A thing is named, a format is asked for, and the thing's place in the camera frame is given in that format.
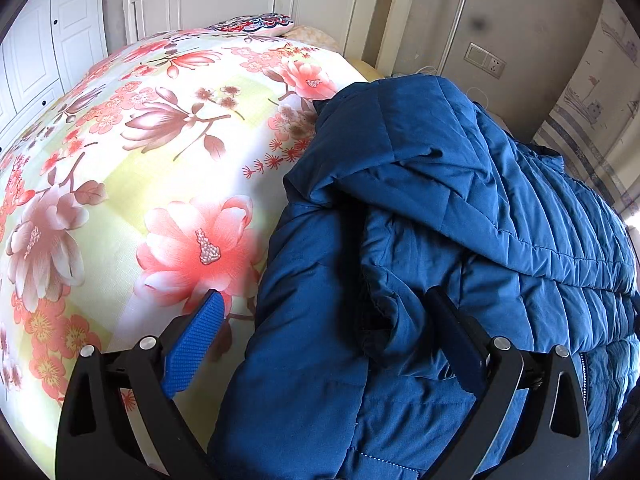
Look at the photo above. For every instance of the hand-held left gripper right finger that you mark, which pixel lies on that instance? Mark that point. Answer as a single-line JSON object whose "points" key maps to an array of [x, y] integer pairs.
{"points": [[465, 355]]}

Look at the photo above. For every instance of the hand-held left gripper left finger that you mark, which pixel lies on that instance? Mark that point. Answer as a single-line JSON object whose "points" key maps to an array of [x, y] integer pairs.
{"points": [[196, 342]]}

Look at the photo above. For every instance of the blue quilted jacket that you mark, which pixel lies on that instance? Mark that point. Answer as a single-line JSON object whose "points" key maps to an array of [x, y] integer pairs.
{"points": [[425, 185]]}

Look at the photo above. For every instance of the floral bed quilt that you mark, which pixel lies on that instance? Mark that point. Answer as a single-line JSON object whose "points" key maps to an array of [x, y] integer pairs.
{"points": [[150, 160]]}

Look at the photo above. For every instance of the printed curtain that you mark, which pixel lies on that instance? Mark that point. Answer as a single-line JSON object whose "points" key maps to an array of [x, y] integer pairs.
{"points": [[590, 110]]}

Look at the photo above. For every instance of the yellow bed sheet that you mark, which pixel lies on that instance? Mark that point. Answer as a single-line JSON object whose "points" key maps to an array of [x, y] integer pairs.
{"points": [[365, 67]]}

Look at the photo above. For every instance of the patterned pillow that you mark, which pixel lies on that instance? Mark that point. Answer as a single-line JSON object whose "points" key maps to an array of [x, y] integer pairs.
{"points": [[250, 24]]}

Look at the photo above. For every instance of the cream pillow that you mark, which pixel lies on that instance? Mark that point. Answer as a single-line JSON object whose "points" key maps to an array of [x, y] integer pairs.
{"points": [[310, 37]]}

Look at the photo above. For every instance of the metal pole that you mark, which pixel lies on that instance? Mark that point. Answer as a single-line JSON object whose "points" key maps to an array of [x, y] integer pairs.
{"points": [[457, 25]]}

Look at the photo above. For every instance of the white wardrobe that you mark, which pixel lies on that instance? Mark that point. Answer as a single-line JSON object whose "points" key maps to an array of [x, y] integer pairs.
{"points": [[50, 35]]}

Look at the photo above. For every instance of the white headboard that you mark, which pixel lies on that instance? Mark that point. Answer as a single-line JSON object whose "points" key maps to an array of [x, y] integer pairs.
{"points": [[325, 5]]}

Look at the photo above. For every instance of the wall socket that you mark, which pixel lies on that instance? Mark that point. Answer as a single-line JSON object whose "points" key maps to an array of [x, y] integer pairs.
{"points": [[495, 66]]}

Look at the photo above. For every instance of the wall switch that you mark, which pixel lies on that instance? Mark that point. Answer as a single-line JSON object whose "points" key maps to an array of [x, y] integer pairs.
{"points": [[476, 55]]}

